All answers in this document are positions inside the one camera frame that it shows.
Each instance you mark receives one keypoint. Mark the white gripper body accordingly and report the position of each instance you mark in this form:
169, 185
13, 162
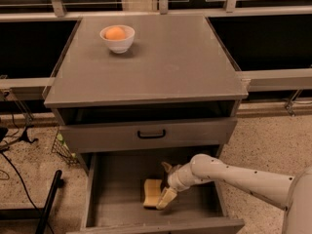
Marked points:
175, 179

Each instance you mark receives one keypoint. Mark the yellow sponge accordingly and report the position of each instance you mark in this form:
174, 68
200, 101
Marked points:
152, 192

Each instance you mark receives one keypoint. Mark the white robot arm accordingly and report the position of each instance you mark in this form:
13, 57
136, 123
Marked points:
292, 194

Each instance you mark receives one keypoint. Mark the grey top drawer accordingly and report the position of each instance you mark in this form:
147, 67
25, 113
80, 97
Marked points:
123, 136

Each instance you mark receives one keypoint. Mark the grey open middle drawer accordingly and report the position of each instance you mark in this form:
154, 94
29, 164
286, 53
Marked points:
115, 197

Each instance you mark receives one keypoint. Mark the grey drawer cabinet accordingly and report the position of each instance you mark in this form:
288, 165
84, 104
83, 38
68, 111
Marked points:
175, 70

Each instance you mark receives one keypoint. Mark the black stand leg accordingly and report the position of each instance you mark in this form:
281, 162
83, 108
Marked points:
43, 221

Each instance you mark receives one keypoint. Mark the white ceramic bowl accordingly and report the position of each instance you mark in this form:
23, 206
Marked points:
119, 46

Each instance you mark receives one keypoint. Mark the orange fruit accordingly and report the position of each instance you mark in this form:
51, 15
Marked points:
115, 33

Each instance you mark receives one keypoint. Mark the black drawer handle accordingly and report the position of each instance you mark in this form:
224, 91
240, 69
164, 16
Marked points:
145, 135

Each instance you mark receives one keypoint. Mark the wire mesh basket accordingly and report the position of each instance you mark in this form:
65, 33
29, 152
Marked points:
61, 149

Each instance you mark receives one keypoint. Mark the metal rail bracket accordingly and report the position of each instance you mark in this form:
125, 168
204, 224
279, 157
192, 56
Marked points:
291, 100

